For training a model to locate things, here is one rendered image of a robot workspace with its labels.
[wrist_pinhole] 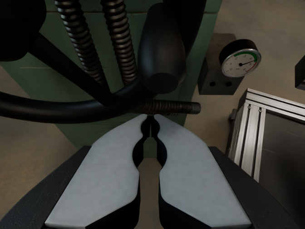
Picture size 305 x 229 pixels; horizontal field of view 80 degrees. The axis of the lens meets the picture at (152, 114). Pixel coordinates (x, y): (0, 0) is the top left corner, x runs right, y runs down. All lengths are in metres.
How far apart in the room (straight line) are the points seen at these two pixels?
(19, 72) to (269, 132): 0.86
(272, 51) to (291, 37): 0.26
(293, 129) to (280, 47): 0.89
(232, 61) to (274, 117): 0.63
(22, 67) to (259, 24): 1.73
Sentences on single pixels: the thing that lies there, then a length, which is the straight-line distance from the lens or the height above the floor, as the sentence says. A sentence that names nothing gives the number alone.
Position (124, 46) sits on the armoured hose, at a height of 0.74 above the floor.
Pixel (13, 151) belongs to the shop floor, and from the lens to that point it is 1.16.
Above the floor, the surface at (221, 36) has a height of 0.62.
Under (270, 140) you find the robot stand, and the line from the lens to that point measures 0.87.
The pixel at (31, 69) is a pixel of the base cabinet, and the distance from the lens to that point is 0.50.
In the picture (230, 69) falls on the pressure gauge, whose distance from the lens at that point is 0.36.
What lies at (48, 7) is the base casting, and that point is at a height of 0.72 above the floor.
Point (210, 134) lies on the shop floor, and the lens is 1.03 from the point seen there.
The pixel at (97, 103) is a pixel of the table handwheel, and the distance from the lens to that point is 0.22.
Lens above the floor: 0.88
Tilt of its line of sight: 58 degrees down
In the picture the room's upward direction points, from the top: 1 degrees clockwise
